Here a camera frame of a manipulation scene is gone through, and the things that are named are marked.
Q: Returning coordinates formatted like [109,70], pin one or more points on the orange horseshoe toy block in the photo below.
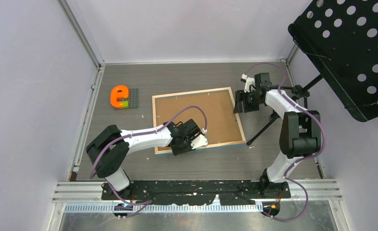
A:
[119,97]

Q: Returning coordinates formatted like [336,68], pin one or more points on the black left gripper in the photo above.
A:
[175,150]

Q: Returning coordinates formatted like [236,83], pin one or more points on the brown backing board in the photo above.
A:
[204,114]

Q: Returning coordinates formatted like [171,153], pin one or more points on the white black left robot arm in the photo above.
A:
[109,149]

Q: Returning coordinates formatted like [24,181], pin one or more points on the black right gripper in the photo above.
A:
[241,96]

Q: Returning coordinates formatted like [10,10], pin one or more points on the black music stand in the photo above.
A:
[340,38]

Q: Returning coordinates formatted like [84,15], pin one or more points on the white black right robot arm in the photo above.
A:
[300,135]

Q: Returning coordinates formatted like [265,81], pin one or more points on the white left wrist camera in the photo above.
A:
[200,140]

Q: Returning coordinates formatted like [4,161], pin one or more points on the aluminium front rail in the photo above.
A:
[86,196]

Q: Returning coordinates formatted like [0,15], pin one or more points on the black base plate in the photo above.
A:
[198,192]

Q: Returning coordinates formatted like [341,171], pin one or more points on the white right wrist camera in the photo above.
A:
[249,83]

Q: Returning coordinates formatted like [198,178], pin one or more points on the grey building block plate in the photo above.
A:
[133,98]

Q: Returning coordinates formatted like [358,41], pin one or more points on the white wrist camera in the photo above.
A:
[200,140]
[249,83]

